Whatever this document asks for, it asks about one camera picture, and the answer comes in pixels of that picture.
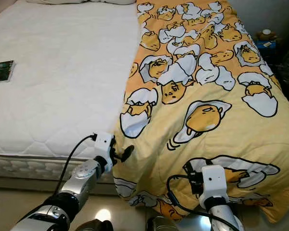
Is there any orange cartoon print blanket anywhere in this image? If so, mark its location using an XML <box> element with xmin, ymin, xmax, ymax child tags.
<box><xmin>111</xmin><ymin>0</ymin><xmax>289</xmax><ymax>225</ymax></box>

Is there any dark green red book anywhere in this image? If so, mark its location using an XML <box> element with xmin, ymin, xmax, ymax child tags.
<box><xmin>0</xmin><ymin>60</ymin><xmax>15</xmax><ymax>84</ymax></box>

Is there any white quilted mattress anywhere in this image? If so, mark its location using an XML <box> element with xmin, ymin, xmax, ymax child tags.
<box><xmin>0</xmin><ymin>0</ymin><xmax>141</xmax><ymax>182</ymax></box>

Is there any beige bolster pillow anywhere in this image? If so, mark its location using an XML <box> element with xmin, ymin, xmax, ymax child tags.
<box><xmin>89</xmin><ymin>0</ymin><xmax>137</xmax><ymax>6</ymax></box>
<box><xmin>39</xmin><ymin>0</ymin><xmax>93</xmax><ymax>6</ymax></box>

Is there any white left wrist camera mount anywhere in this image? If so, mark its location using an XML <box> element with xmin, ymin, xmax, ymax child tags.
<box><xmin>93</xmin><ymin>131</ymin><xmax>117</xmax><ymax>167</ymax></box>

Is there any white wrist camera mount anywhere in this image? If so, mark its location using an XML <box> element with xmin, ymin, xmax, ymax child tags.
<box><xmin>93</xmin><ymin>131</ymin><xmax>117</xmax><ymax>167</ymax></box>
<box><xmin>198</xmin><ymin>165</ymin><xmax>230</xmax><ymax>205</ymax></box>

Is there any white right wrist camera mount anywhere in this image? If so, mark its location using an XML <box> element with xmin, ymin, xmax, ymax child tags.
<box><xmin>198</xmin><ymin>165</ymin><xmax>230</xmax><ymax>205</ymax></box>

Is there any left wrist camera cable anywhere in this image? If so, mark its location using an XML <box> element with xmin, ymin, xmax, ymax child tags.
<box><xmin>57</xmin><ymin>133</ymin><xmax>98</xmax><ymax>194</ymax></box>

